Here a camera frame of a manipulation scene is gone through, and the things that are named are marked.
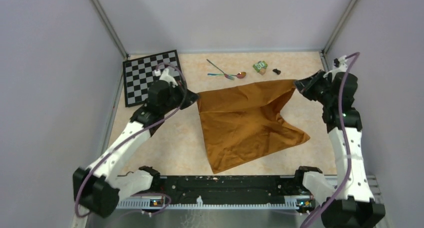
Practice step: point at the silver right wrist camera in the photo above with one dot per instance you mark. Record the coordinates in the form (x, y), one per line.
(339, 65)

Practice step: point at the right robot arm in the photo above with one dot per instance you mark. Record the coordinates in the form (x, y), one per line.
(351, 204)

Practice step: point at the aluminium frame rail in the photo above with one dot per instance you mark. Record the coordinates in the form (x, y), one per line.
(153, 202)

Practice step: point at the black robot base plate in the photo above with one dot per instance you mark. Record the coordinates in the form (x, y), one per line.
(230, 190)

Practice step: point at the brown cloth napkin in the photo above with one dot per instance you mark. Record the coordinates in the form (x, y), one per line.
(243, 123)

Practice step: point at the iridescent metal spoon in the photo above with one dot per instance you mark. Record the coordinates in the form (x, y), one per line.
(239, 75)

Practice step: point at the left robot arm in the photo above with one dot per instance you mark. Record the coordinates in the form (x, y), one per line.
(126, 147)

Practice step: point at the iridescent metal fork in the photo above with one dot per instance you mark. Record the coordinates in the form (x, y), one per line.
(218, 68)

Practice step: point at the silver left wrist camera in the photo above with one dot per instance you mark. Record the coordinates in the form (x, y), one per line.
(165, 76)

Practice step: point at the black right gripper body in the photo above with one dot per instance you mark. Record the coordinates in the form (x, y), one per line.
(319, 91)

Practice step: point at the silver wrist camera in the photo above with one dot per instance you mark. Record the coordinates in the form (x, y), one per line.
(339, 65)
(165, 76)

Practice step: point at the small black object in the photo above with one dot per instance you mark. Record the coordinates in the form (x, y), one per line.
(276, 71)

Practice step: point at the green numbered wooden block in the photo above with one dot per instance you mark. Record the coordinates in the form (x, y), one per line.
(260, 67)

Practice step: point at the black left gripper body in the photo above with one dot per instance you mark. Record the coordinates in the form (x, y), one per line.
(178, 98)

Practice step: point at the black white checkerboard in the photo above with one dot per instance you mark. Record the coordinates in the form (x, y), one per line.
(138, 75)

